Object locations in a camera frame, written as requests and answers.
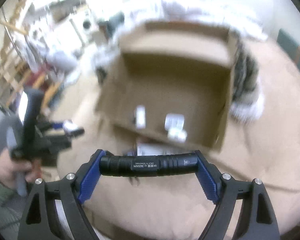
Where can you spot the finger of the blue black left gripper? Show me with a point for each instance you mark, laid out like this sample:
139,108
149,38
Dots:
65,129

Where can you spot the beige patterned fringed rug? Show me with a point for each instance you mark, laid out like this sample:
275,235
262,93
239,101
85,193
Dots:
248,99

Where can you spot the printed paper sheet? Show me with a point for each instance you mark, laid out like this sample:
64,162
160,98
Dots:
148,149

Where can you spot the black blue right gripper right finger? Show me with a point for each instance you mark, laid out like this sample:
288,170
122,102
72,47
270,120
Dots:
256,219

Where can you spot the wooden chair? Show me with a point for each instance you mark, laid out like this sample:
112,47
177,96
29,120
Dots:
14,78

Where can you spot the teal sofa with orange stripe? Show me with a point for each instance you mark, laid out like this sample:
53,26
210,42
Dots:
290,46

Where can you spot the beige blanket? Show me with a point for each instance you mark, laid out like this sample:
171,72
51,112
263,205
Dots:
175,207

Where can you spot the white wall charger plug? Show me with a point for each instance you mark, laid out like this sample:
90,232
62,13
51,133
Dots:
173,120

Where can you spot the black flashlight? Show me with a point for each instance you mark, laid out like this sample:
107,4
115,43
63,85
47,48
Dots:
148,166

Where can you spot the white earbuds charging case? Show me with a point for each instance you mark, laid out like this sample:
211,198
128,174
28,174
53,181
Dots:
178,135

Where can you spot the white remote control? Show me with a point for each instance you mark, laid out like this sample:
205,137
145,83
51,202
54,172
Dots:
140,117

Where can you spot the brown cardboard box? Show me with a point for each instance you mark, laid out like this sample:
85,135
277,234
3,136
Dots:
173,67

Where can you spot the person's left hand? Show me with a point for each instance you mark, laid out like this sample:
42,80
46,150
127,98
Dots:
9,169

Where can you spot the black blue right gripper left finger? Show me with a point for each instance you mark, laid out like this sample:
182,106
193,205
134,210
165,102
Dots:
40,219

